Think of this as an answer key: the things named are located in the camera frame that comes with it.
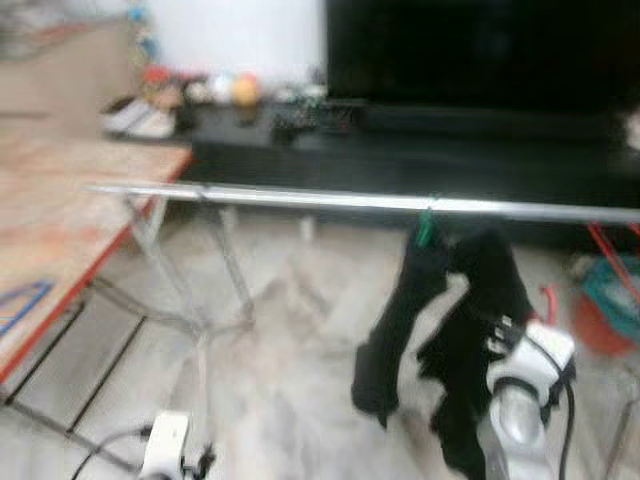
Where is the black printed t-shirt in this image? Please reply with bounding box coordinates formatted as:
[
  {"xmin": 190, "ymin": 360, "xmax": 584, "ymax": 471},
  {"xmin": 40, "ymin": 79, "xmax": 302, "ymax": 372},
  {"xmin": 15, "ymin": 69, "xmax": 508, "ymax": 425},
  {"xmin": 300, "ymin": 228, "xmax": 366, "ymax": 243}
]
[{"xmin": 352, "ymin": 226, "xmax": 538, "ymax": 479}]

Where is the green clothes hanger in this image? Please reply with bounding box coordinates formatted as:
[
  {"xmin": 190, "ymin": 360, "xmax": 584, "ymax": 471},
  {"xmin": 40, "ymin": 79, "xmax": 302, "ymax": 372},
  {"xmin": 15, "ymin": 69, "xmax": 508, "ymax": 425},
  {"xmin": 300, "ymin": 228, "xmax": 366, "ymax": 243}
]
[{"xmin": 414, "ymin": 205, "xmax": 439, "ymax": 247}]

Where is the red bin with green bag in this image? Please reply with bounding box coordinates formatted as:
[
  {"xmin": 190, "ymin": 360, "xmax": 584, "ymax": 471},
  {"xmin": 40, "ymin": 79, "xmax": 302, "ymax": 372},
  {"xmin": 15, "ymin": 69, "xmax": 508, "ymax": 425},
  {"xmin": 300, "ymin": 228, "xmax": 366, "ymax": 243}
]
[{"xmin": 570, "ymin": 253, "xmax": 640, "ymax": 358}]

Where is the marble-pattern folding table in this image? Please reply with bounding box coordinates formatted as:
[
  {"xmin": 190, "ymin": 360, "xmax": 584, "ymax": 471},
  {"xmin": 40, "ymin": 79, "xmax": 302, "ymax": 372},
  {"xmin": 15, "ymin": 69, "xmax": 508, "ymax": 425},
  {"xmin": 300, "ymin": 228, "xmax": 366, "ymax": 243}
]
[{"xmin": 0, "ymin": 135, "xmax": 193, "ymax": 473}]

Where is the flat white box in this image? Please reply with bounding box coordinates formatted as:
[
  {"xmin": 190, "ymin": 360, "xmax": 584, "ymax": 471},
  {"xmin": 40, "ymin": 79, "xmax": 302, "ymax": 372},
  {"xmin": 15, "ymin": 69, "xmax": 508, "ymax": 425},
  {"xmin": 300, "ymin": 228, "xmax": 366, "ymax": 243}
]
[{"xmin": 130, "ymin": 105, "xmax": 179, "ymax": 139}]

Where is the black TV console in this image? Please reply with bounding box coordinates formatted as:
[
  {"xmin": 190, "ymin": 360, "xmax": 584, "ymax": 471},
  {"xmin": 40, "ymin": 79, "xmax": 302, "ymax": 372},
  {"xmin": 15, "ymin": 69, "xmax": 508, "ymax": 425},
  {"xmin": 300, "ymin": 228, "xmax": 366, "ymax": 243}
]
[{"xmin": 178, "ymin": 98, "xmax": 640, "ymax": 251}]

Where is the green circuit board device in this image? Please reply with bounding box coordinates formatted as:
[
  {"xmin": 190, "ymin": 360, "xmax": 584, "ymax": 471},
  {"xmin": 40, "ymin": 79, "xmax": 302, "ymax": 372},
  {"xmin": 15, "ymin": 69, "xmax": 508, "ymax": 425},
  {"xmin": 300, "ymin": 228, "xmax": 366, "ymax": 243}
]
[{"xmin": 300, "ymin": 95, "xmax": 363, "ymax": 136}]

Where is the orange round plush toy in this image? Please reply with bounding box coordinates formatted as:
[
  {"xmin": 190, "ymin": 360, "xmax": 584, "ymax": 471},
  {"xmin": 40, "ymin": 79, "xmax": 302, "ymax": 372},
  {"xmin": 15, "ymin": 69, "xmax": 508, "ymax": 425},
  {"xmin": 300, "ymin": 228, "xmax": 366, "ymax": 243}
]
[{"xmin": 231, "ymin": 74, "xmax": 262, "ymax": 107}]

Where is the white round plush toy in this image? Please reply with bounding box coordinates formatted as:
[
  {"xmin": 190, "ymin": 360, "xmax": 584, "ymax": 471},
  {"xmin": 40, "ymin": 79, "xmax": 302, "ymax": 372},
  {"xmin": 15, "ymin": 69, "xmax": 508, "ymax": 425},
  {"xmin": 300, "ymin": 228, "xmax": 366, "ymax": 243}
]
[{"xmin": 208, "ymin": 72, "xmax": 235, "ymax": 103}]

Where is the light wooden cabinet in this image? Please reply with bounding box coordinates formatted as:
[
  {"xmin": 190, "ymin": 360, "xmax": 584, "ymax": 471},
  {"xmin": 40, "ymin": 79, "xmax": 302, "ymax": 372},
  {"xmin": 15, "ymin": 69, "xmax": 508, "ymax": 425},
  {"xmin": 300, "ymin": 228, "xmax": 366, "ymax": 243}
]
[{"xmin": 0, "ymin": 18, "xmax": 141, "ymax": 151}]

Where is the blue trophy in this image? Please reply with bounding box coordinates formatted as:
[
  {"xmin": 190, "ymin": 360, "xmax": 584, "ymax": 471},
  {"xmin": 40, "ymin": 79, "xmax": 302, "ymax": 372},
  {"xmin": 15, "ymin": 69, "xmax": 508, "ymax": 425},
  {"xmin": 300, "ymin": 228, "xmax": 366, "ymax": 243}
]
[{"xmin": 125, "ymin": 0, "xmax": 159, "ymax": 63}]

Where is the black television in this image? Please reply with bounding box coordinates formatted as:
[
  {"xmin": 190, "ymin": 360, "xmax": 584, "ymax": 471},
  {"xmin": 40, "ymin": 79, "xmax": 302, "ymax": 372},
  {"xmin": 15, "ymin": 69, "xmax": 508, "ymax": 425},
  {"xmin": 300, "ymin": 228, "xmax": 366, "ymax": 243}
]
[{"xmin": 325, "ymin": 0, "xmax": 640, "ymax": 109}]

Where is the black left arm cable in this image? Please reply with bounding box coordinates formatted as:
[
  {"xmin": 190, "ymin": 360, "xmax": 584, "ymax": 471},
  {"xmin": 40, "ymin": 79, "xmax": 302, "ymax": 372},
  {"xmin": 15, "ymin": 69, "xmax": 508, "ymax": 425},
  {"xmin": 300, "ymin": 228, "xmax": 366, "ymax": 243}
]
[{"xmin": 68, "ymin": 427, "xmax": 151, "ymax": 480}]

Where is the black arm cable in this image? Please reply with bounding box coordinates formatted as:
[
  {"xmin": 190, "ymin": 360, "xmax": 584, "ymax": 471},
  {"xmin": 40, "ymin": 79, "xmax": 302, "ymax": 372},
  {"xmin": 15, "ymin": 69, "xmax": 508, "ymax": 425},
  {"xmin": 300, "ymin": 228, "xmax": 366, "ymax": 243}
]
[
  {"xmin": 68, "ymin": 427, "xmax": 151, "ymax": 480},
  {"xmin": 500, "ymin": 318, "xmax": 579, "ymax": 480}
]

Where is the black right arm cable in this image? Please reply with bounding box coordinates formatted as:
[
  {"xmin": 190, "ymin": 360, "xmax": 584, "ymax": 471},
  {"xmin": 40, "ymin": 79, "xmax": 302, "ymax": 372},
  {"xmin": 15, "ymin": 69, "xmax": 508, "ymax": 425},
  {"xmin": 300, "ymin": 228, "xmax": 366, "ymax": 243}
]
[{"xmin": 500, "ymin": 318, "xmax": 579, "ymax": 480}]

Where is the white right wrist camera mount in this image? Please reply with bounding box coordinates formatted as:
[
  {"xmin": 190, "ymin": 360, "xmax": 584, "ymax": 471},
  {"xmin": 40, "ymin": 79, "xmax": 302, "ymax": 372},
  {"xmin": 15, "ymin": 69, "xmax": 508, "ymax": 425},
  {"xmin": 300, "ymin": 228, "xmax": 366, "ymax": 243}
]
[{"xmin": 488, "ymin": 320, "xmax": 578, "ymax": 401}]

